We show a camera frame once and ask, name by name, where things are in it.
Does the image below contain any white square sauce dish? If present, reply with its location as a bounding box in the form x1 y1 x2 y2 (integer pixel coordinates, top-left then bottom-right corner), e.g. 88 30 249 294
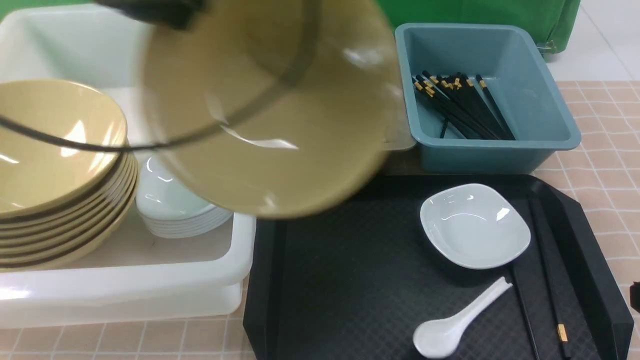
419 183 531 271

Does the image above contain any black chopstick gold band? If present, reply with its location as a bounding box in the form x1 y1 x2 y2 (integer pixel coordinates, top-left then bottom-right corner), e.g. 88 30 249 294
528 197 573 360

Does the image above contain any stack of white dishes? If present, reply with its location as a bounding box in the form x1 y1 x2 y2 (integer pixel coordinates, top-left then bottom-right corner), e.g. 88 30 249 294
135 155 233 239

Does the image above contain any stack of yellow bowls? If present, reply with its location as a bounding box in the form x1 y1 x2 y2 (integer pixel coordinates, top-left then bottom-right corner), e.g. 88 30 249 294
1 79 140 272

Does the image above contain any large white plastic bin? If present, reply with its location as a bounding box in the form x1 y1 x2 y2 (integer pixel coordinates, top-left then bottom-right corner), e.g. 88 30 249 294
0 4 256 329

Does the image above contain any olive plastic spoon bin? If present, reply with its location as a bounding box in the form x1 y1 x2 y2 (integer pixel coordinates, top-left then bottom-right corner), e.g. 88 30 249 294
382 85 418 176

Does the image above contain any teal plastic chopstick bin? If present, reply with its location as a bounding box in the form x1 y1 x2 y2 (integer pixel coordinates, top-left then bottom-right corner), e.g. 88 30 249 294
395 23 582 174

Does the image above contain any white ceramic soup spoon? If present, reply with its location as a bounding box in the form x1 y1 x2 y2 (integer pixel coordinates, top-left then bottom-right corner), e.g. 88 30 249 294
413 276 513 360

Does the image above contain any black plastic serving tray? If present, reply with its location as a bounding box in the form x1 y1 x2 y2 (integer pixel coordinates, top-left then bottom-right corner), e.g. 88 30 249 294
243 175 635 360

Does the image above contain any bundle of black chopsticks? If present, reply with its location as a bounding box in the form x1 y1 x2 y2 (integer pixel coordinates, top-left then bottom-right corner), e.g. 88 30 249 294
410 70 516 141

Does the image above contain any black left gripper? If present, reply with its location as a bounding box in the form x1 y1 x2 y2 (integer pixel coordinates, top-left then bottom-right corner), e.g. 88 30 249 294
94 0 208 30

